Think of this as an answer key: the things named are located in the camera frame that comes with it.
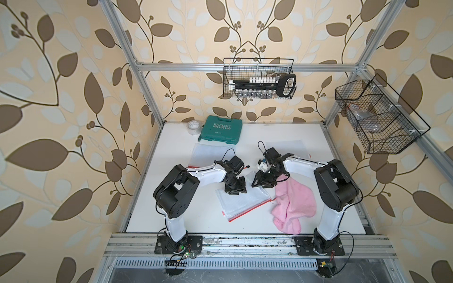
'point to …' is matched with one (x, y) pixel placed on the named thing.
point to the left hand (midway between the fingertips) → (243, 190)
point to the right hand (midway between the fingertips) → (256, 186)
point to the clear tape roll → (194, 127)
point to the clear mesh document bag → (235, 206)
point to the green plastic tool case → (221, 129)
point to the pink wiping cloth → (295, 201)
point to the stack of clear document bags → (206, 154)
